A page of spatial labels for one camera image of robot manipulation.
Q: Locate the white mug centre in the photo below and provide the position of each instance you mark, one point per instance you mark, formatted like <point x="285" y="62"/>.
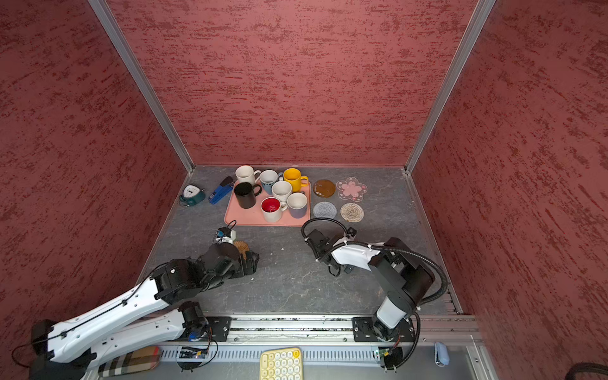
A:
<point x="282" y="190"/>

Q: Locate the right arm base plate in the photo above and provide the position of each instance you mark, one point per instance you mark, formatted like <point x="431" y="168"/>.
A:
<point x="365" y="330"/>

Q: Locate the black mug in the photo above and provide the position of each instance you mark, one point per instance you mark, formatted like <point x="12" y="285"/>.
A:
<point x="246" y="194"/>

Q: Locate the dark brown cork coaster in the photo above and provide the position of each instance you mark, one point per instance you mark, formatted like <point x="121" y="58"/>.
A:
<point x="324" y="188"/>

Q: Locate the white mug back left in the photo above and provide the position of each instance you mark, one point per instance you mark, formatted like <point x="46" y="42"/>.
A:
<point x="246" y="174"/>

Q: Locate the yellow mug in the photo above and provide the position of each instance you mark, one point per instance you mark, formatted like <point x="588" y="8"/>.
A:
<point x="295" y="178"/>

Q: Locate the grey blue woven coaster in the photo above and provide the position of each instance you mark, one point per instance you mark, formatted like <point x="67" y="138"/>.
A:
<point x="325" y="210"/>

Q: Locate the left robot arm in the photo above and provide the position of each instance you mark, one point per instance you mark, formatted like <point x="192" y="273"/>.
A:
<point x="160" y="308"/>

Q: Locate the white mug red inside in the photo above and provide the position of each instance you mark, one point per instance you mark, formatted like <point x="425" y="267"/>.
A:
<point x="272" y="209"/>

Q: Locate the aluminium rail frame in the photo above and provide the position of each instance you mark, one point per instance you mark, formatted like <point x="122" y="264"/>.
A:
<point x="330" y="336"/>

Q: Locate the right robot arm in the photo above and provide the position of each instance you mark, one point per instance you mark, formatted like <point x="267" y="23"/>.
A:
<point x="408" y="279"/>

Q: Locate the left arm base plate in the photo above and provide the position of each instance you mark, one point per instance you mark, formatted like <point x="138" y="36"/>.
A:
<point x="218" y="329"/>

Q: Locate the pink flower coaster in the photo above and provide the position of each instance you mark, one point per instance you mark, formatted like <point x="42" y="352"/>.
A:
<point x="351" y="189"/>

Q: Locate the green tape measure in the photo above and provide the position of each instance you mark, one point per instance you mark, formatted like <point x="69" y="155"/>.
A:
<point x="191" y="196"/>

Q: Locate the pink serving tray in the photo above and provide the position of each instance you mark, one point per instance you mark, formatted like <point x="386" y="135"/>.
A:
<point x="254" y="207"/>

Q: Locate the plaid glasses case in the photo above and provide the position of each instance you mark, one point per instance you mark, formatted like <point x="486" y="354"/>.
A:
<point x="144" y="359"/>

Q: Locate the woven rattan coaster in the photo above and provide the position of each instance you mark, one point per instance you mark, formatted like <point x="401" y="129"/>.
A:
<point x="243" y="248"/>

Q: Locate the lavender mug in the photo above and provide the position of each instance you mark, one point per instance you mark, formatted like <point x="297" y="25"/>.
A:
<point x="297" y="205"/>

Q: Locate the white speckled blue mug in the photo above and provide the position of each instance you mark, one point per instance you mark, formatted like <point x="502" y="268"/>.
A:
<point x="268" y="178"/>

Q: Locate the yellow keypad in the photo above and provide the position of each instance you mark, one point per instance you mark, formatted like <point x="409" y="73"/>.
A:
<point x="281" y="364"/>

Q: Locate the light blue computer mouse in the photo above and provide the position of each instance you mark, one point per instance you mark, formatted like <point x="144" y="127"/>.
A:
<point x="441" y="355"/>

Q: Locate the colourful zigzag woven coaster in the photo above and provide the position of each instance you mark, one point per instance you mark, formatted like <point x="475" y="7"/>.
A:
<point x="352" y="213"/>

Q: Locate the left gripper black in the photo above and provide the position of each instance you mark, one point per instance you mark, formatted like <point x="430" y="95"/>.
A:
<point x="250" y="264"/>

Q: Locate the blue stapler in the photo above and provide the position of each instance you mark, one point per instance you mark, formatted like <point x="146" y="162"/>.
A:
<point x="224" y="189"/>

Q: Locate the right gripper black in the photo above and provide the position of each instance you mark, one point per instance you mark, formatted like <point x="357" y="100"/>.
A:
<point x="338" y="266"/>

